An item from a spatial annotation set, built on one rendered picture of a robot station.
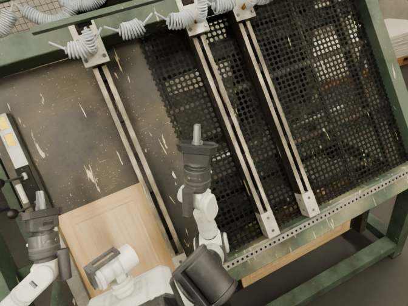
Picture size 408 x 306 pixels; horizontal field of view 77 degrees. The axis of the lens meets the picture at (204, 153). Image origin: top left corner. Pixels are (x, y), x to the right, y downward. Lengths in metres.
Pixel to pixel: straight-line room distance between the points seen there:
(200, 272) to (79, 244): 0.66
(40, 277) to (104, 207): 0.38
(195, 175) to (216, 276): 0.29
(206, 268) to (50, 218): 0.53
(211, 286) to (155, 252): 0.54
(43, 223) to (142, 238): 0.44
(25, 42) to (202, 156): 0.83
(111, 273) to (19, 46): 0.91
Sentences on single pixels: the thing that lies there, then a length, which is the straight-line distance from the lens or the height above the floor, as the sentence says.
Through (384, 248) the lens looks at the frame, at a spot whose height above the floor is 0.18.
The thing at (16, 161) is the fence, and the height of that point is 1.55.
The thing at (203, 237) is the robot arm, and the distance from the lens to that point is 1.03.
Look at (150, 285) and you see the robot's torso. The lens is 0.80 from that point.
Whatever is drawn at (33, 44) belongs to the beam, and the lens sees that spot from 1.26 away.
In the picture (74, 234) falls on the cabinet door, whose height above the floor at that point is 1.23.
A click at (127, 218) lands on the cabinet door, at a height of 1.20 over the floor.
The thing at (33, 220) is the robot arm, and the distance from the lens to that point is 0.98.
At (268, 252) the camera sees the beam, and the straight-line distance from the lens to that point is 1.38.
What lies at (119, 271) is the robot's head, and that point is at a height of 1.42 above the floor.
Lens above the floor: 1.99
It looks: 33 degrees down
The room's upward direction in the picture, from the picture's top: 14 degrees counter-clockwise
